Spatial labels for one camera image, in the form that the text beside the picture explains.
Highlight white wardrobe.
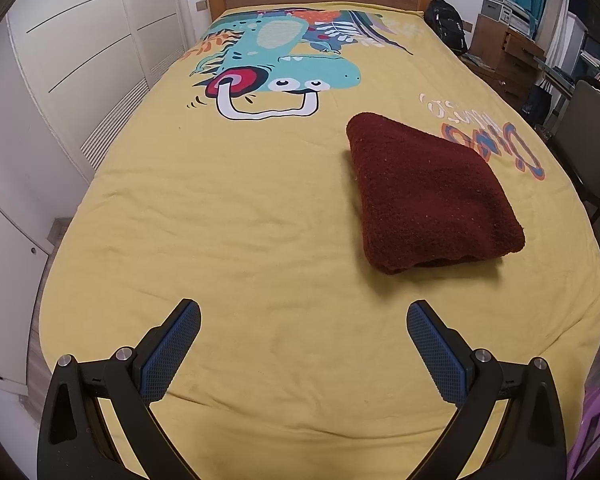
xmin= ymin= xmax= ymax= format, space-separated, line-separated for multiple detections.
xmin=0 ymin=0 xmax=216 ymax=401

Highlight purple plastic stool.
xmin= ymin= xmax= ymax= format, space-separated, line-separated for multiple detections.
xmin=567 ymin=385 xmax=600 ymax=480

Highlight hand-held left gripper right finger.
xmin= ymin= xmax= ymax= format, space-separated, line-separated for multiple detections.
xmin=406 ymin=301 xmax=567 ymax=480

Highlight yellow cartoon printed bedspread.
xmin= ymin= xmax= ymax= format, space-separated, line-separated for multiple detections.
xmin=30 ymin=7 xmax=600 ymax=480

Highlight dark red knitted sweater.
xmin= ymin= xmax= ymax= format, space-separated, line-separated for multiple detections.
xmin=346 ymin=111 xmax=526 ymax=276

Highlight wooden drawer cabinet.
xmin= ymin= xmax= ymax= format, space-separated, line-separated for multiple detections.
xmin=467 ymin=12 xmax=547 ymax=107

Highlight black backpack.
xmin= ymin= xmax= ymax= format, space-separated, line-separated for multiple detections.
xmin=424 ymin=0 xmax=469 ymax=54

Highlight dark paper bag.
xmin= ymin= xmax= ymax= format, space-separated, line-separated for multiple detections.
xmin=522 ymin=82 xmax=554 ymax=122

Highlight grey chair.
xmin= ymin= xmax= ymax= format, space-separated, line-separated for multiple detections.
xmin=547 ymin=79 xmax=600 ymax=222

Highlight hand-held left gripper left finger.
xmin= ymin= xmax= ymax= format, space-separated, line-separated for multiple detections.
xmin=36 ymin=298 xmax=202 ymax=480

